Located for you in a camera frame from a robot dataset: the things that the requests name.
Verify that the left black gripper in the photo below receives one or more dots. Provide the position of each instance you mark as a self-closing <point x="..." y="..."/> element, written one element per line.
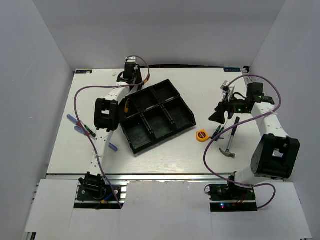
<point x="138" y="72"/>

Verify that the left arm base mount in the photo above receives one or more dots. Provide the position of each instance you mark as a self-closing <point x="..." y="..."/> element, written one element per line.
<point x="95" y="193"/>

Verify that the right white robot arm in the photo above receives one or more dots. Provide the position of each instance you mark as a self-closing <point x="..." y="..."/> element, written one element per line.
<point x="276" y="153"/>

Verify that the black six-compartment tray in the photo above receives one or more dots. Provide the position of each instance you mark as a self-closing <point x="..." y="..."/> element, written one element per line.
<point x="157" y="113"/>

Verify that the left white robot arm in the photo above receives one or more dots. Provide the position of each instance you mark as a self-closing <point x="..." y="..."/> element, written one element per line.
<point x="106" y="121"/>

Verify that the silver wrench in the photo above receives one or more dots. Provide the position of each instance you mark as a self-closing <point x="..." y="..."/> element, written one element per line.
<point x="227" y="90"/>

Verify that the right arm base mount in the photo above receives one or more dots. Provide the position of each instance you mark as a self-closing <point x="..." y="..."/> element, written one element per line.
<point x="230" y="198"/>

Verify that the yellow long-nose pliers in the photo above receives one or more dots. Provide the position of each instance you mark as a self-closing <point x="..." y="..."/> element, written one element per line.
<point x="145" y="80"/>

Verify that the black handle claw hammer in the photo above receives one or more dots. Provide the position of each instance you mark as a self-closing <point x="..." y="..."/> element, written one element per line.
<point x="227" y="152"/>

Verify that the blue handle screwdriver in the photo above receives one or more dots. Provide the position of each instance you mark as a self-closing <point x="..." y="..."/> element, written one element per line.
<point x="113" y="147"/>
<point x="75" y="121"/>
<point x="85" y="133"/>

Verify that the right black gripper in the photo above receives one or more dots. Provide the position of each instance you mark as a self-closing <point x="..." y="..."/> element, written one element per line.
<point x="218" y="116"/>

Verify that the green black precision screwdriver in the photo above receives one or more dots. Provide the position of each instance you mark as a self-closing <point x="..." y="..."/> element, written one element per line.
<point x="217" y="131"/>

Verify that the yellow black pliers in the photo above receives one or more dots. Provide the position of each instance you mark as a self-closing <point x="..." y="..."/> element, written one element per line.
<point x="127" y="108"/>

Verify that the orange tape measure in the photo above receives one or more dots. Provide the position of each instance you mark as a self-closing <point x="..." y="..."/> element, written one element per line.
<point x="202" y="136"/>

